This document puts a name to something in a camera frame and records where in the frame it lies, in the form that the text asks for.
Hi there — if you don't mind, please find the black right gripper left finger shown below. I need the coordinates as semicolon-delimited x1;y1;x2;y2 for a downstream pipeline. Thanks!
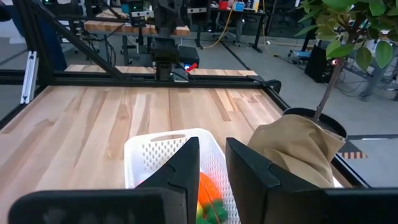
7;137;200;224

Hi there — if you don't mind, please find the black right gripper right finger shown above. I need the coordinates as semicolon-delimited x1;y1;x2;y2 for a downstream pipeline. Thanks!
226;138;398;224

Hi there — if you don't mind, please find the yellow toy lemon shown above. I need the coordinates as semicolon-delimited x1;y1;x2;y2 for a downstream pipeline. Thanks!
195;201;205;222

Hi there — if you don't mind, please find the orange toy carrot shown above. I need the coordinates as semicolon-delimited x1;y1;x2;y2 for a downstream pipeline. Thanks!
196;172;229;224

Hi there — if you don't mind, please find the white perforated plastic basket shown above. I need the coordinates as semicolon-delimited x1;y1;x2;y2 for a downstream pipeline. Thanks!
123;128;242;224

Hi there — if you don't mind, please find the tan crumpled cloth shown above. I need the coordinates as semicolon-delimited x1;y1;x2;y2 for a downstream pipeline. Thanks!
247;114;346;189

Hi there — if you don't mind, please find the black hazard-striped floor ramp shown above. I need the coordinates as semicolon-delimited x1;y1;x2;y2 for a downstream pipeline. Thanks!
337;139;368;161

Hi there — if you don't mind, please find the black computer tower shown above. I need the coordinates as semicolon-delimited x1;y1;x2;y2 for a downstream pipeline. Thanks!
303;45;328;84

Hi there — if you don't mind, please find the potted green leafy tree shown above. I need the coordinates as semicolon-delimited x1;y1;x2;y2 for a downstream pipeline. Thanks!
282;0;398;140

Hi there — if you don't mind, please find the wooden-top background workbench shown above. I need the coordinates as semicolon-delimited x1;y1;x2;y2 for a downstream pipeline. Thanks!
83;7;191;66

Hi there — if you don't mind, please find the black background desk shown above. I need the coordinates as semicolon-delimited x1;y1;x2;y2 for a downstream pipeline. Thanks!
194;6;269;54

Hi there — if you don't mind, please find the silver aluminium extrusion bar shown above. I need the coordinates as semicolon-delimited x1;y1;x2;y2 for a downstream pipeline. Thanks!
19;50;40;105

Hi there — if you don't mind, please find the black aluminium table frame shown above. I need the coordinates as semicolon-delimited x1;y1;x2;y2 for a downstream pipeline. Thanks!
0;0;371;189

